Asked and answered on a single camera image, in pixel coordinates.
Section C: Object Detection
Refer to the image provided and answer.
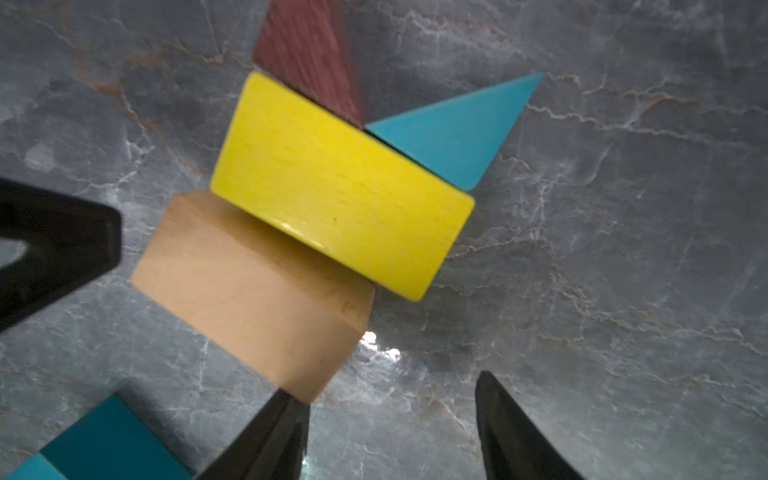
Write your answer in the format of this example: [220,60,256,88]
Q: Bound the dark red triangle block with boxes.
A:
[252,0,367,128]

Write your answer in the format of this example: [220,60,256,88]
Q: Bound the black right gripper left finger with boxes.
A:
[197,390,310,480]

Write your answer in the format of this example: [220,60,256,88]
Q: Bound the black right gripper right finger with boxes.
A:
[475,371,583,480]

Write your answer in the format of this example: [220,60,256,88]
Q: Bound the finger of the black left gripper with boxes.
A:
[1,179,122,331]

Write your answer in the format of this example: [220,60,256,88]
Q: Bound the teal rectangular block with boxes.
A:
[7,395,192,479]

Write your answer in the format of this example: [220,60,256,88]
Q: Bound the natural wood rectangular block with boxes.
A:
[131,191,375,404]

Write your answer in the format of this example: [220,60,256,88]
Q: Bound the yellow rectangular block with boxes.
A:
[210,72,475,301]

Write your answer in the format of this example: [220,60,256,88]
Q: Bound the teal triangle block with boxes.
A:
[365,73,543,191]

